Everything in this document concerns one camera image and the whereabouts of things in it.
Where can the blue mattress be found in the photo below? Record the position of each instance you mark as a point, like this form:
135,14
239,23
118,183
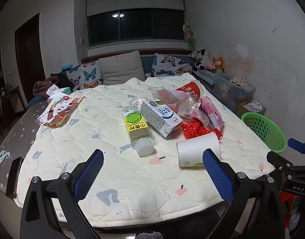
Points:
147,64

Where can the white roller blind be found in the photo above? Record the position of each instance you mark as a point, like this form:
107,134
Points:
135,0

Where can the wooden side table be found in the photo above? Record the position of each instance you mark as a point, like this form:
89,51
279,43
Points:
13,99

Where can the cardboard box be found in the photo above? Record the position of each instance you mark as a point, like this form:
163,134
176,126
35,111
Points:
243,113

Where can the pink cloth pile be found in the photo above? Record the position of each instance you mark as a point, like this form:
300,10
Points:
41,87

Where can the black cloth pile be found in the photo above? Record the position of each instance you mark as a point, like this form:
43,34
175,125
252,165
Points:
62,79

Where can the colourful picture book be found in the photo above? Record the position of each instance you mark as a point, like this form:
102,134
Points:
58,109

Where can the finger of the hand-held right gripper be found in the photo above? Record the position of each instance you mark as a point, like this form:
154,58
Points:
297,145
279,159

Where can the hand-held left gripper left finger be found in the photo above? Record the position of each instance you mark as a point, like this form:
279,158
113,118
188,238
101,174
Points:
90,174

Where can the grey pillow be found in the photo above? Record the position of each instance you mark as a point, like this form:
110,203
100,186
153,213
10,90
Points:
122,67

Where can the small teal object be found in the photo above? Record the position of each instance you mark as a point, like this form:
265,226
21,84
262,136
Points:
67,66

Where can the cartoon books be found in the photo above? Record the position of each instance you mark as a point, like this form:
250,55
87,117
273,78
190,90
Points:
253,105

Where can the green hanging toy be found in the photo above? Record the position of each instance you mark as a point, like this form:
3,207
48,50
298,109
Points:
189,36

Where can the grey star blanket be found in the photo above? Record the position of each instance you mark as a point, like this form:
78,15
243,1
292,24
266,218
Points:
18,134

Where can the green plastic basket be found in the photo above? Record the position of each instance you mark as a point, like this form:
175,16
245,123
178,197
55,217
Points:
256,124

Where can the pink plush toy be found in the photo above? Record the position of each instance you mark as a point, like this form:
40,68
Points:
210,66

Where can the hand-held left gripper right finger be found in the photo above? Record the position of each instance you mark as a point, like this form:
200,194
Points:
217,174

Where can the clear bottle with yellow label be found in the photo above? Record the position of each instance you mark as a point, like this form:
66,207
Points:
135,124

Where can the red crinkled shreds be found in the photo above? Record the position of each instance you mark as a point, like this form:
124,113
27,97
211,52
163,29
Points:
192,129

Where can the white paper cup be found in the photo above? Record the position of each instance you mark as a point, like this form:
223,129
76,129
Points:
194,149

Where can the butterfly print pillow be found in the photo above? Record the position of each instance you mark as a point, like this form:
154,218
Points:
169,64
87,76

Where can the clear plastic bag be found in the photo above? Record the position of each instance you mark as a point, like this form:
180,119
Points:
167,95

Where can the black and white cow plush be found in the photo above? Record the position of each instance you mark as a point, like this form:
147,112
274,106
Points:
201,58

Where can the white printed quilt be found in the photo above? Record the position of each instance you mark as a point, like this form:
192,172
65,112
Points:
117,179

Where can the dark smartphone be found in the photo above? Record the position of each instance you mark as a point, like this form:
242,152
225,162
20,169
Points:
14,176

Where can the red paper cup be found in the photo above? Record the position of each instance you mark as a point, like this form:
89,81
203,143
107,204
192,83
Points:
189,88

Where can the teal tissue pack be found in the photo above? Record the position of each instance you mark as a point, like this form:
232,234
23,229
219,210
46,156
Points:
64,91

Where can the dark wooden door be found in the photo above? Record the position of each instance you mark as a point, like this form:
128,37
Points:
30,54

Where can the white and blue milk carton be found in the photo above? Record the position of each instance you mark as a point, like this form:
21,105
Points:
157,115

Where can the small clear plastic lid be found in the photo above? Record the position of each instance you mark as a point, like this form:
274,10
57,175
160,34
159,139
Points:
137,102

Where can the red plastic stool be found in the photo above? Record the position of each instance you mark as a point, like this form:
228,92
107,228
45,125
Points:
284,199

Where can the dark window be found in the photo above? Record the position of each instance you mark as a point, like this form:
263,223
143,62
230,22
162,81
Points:
135,27

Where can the white patterned cloth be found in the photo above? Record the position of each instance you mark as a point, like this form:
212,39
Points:
238,81

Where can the clear plastic storage box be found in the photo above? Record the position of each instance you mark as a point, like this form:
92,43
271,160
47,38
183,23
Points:
229,92

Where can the clear plastic container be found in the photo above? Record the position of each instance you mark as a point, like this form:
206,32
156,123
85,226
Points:
192,113

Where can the orange fox plush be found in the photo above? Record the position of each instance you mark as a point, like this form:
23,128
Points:
218,63

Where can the pink snack packet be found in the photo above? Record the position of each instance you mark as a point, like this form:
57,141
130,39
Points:
212,112

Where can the grey knit cloth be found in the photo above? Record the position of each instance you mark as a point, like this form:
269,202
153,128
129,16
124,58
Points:
148,235

